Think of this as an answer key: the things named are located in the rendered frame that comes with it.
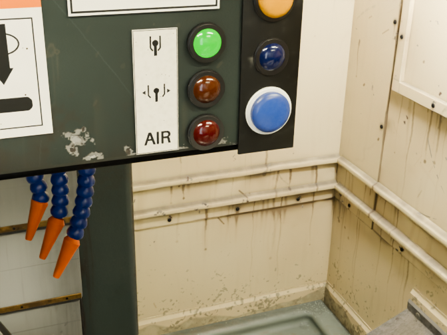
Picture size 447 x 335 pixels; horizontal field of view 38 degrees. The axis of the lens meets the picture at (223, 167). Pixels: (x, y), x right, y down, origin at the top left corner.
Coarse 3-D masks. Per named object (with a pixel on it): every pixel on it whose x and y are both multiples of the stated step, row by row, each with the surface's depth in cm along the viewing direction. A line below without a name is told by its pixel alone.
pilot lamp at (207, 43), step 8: (200, 32) 43; (208, 32) 43; (216, 32) 43; (200, 40) 43; (208, 40) 43; (216, 40) 43; (200, 48) 43; (208, 48) 43; (216, 48) 44; (208, 56) 44
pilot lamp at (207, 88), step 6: (204, 78) 44; (210, 78) 45; (216, 78) 45; (198, 84) 44; (204, 84) 44; (210, 84) 45; (216, 84) 45; (198, 90) 44; (204, 90) 45; (210, 90) 45; (216, 90) 45; (198, 96) 45; (204, 96) 45; (210, 96) 45; (216, 96) 45; (204, 102) 45
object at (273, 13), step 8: (264, 0) 43; (272, 0) 44; (280, 0) 44; (288, 0) 44; (264, 8) 44; (272, 8) 44; (280, 8) 44; (288, 8) 44; (272, 16) 44; (280, 16) 44
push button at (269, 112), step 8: (264, 96) 46; (272, 96) 46; (280, 96) 47; (256, 104) 46; (264, 104) 46; (272, 104) 47; (280, 104) 47; (288, 104) 47; (256, 112) 46; (264, 112) 47; (272, 112) 47; (280, 112) 47; (288, 112) 47; (256, 120) 47; (264, 120) 47; (272, 120) 47; (280, 120) 47; (264, 128) 47; (272, 128) 47
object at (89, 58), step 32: (64, 0) 40; (224, 0) 43; (64, 32) 40; (96, 32) 41; (128, 32) 42; (224, 32) 44; (64, 64) 41; (96, 64) 42; (128, 64) 43; (192, 64) 44; (224, 64) 45; (64, 96) 42; (96, 96) 43; (128, 96) 44; (224, 96) 46; (64, 128) 43; (96, 128) 44; (128, 128) 44; (224, 128) 47; (0, 160) 42; (32, 160) 43; (64, 160) 44; (96, 160) 45; (128, 160) 46
